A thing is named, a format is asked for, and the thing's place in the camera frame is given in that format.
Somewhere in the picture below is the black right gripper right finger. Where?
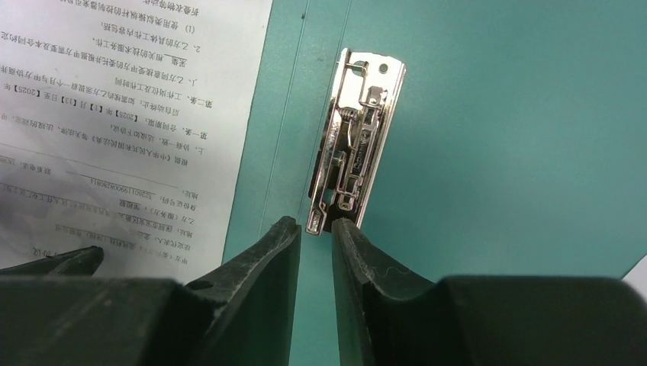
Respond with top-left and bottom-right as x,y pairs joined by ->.
331,219 -> 646,365

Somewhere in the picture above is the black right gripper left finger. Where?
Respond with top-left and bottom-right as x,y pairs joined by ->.
1,217 -> 301,365

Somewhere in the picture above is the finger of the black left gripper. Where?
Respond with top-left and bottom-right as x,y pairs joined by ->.
1,246 -> 105,276

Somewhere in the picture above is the white paper sheet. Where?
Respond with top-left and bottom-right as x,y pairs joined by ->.
1,0 -> 272,282

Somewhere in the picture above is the teal plastic folder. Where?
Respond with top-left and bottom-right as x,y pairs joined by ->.
225,1 -> 646,365

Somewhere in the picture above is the metal folder clip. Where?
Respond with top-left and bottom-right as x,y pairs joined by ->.
305,48 -> 407,235

